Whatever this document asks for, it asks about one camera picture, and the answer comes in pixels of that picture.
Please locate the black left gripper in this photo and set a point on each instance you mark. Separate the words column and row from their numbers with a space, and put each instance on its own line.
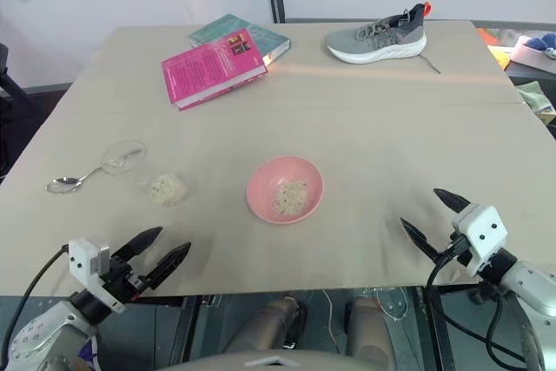
column 123, row 280

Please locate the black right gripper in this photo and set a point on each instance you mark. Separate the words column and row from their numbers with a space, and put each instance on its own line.
column 458, row 249

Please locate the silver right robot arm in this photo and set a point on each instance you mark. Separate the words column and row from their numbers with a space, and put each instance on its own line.
column 527, row 288

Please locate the clear plastic cup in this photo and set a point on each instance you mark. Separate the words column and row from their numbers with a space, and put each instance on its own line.
column 126, row 162

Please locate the metal spoon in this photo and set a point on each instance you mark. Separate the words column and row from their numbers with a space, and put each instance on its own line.
column 65, row 184

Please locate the grey-brown rounded shape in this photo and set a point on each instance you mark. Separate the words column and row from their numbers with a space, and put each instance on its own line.
column 269, row 323
column 369, row 327

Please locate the pink bowl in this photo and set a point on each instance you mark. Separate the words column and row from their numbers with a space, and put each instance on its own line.
column 265, row 184

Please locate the green cloth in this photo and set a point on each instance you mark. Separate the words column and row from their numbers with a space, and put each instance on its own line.
column 536, row 99

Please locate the pale grey robot torso edge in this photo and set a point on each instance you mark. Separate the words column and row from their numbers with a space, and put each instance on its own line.
column 278, row 362

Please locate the orange packet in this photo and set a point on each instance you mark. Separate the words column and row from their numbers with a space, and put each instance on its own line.
column 497, row 51

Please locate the grey sneaker with white sole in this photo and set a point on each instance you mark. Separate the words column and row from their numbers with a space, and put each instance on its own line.
column 382, row 43

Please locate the white box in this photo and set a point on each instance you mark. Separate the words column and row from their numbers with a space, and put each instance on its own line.
column 527, row 56

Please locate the pink book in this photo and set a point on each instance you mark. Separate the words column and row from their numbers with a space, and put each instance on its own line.
column 208, row 69

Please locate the blue yarn ball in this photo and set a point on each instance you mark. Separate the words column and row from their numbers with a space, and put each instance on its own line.
column 540, row 43

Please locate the teal book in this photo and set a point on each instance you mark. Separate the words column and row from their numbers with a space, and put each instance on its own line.
column 265, row 38

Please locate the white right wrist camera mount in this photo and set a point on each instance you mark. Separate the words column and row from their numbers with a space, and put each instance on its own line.
column 480, row 234

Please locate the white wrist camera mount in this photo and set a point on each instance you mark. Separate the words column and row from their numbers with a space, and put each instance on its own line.
column 480, row 234
column 84, row 264

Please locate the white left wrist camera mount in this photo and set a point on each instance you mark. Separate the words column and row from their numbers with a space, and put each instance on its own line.
column 84, row 264

